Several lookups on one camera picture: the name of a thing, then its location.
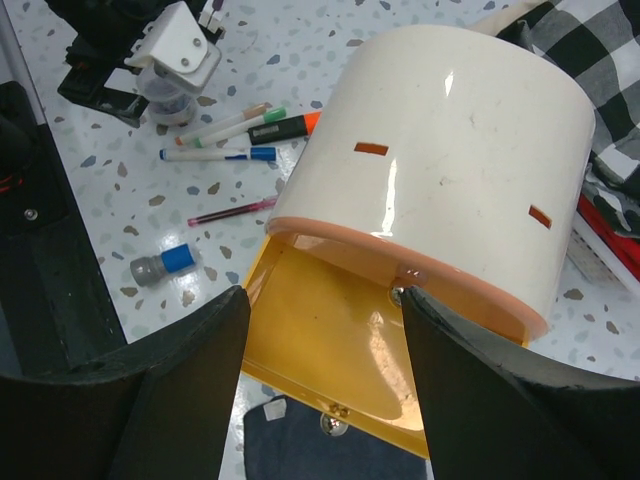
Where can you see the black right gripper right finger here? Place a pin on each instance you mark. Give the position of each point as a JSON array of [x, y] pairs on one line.
[[492, 409]]

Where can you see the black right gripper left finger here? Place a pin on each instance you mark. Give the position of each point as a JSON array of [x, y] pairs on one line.
[[158, 408]]

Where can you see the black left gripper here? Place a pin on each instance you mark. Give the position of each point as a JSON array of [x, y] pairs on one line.
[[111, 28]]

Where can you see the small clear round container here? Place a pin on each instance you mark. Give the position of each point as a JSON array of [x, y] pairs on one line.
[[168, 104]]

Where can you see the blue grey stamp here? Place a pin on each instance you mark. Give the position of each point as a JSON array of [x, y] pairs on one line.
[[151, 270]]

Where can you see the beige cap marker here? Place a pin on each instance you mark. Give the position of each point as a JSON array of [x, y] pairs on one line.
[[246, 114]]

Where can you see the yellow drawer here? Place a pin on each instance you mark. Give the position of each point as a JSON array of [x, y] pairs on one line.
[[334, 341]]

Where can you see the blue cap marker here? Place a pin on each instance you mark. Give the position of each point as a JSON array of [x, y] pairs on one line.
[[266, 154]]

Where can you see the green cap marker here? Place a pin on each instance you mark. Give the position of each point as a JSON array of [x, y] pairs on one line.
[[270, 116]]

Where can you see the orange black highlighter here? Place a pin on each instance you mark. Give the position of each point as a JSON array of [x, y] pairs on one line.
[[284, 129]]

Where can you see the beige round drawer organizer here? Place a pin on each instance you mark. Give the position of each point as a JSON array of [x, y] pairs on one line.
[[448, 159]]

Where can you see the dark blue towel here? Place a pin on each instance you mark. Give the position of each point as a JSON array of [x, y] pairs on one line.
[[283, 439]]

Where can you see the dark red pen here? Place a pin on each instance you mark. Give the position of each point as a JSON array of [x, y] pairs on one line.
[[232, 212]]

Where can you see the white plastic basket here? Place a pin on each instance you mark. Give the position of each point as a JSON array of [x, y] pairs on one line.
[[596, 261]]

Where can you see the red cloth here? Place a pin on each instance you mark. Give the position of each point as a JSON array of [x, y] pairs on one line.
[[624, 249]]

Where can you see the black white checkered cloth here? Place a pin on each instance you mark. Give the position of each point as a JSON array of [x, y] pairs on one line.
[[597, 44]]

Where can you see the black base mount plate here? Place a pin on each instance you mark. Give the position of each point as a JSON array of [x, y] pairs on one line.
[[56, 312]]

